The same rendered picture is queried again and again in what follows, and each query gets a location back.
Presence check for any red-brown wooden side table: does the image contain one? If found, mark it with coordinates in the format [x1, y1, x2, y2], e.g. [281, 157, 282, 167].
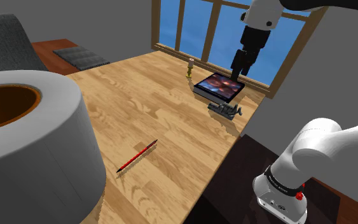
[31, 38, 81, 76]

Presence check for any pale candle on brass holder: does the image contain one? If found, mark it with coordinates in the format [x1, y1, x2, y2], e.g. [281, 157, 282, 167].
[186, 57, 196, 79]

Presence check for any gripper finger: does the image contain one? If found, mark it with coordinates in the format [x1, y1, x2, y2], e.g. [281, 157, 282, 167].
[241, 58, 259, 78]
[230, 48, 245, 83]

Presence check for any grey folded cushion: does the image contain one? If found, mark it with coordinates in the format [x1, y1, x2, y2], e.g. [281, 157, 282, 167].
[52, 46, 111, 72]

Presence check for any brown wooden frame window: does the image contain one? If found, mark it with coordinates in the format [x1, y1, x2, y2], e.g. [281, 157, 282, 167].
[151, 0, 329, 100]

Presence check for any grey fabric armchair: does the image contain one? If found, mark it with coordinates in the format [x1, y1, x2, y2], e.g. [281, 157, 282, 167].
[0, 13, 48, 74]

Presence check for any black book with nebula cover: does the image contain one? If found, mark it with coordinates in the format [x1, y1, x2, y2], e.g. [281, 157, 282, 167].
[193, 72, 246, 104]

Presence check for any red and black pen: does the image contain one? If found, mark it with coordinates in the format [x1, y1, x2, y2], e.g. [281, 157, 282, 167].
[115, 139, 159, 174]

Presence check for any dark robot stand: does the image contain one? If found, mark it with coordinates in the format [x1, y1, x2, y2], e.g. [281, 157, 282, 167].
[183, 133, 338, 224]

